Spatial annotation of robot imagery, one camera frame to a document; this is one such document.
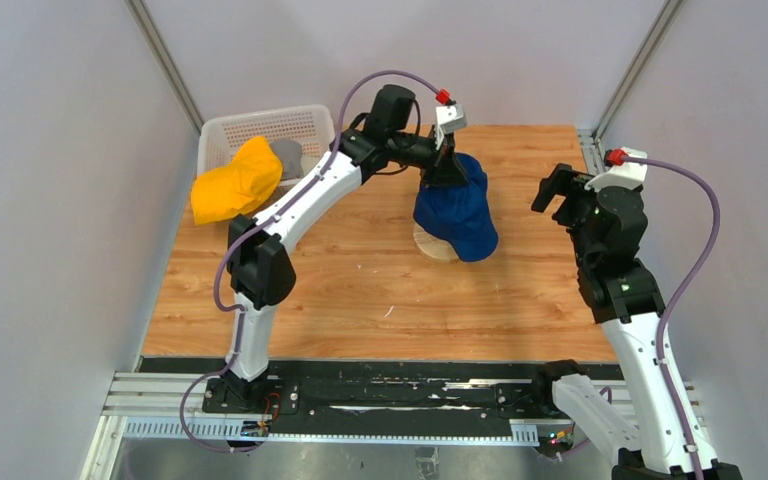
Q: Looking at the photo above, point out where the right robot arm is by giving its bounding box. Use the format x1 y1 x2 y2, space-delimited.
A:
531 164 742 479

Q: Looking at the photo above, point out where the grey hat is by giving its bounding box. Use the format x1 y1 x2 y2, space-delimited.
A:
269 138 304 181

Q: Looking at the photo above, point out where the wooden hat stand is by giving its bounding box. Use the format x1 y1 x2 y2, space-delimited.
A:
413 223 459 263

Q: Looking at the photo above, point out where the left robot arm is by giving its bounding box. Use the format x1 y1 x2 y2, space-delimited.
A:
217 84 467 413

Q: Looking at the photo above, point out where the white plastic basket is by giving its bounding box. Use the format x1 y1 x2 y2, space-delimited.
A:
196 104 335 176

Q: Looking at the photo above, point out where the blue hat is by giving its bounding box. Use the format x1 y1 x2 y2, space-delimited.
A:
413 153 499 262

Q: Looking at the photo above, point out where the right aluminium frame post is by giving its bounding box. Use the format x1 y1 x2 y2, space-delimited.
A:
591 0 685 141

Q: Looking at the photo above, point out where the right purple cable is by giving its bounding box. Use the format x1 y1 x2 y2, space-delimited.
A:
605 148 723 480

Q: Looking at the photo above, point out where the aluminium frame post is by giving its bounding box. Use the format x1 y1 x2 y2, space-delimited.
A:
124 0 204 134
591 0 685 141

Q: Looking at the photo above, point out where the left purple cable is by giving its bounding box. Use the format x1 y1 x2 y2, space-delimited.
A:
178 69 453 455

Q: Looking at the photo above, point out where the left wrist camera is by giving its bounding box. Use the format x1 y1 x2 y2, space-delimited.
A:
433 103 468 150

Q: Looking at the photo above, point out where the purple cable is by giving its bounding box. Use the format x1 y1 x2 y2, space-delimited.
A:
178 69 453 455
605 148 723 480

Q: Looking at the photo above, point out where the yellow hat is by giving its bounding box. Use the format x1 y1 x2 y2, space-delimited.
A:
190 136 283 225

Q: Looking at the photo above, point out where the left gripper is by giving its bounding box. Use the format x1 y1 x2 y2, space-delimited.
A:
386 123 467 187

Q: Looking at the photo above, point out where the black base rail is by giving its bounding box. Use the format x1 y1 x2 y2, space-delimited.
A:
102 356 703 458

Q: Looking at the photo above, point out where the left aluminium frame post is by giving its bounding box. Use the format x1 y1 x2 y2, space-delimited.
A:
124 0 204 134

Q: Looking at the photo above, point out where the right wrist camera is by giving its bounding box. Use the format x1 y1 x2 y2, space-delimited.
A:
585 147 648 192

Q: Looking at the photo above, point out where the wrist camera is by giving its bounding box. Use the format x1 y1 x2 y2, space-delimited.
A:
585 147 648 192
433 103 468 150

